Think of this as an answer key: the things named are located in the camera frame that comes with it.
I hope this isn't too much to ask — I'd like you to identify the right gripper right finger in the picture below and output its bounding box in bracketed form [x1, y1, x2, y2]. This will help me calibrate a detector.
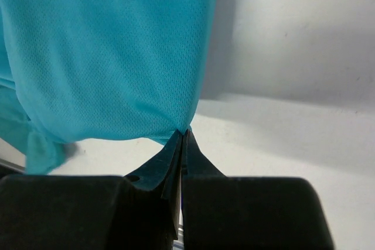
[182, 130, 227, 179]

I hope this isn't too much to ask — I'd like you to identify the teal t-shirt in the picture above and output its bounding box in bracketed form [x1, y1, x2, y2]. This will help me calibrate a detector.
[1, 0, 216, 174]

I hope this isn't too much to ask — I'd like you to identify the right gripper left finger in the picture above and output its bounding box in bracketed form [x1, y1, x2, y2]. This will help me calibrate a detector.
[124, 131, 183, 240]

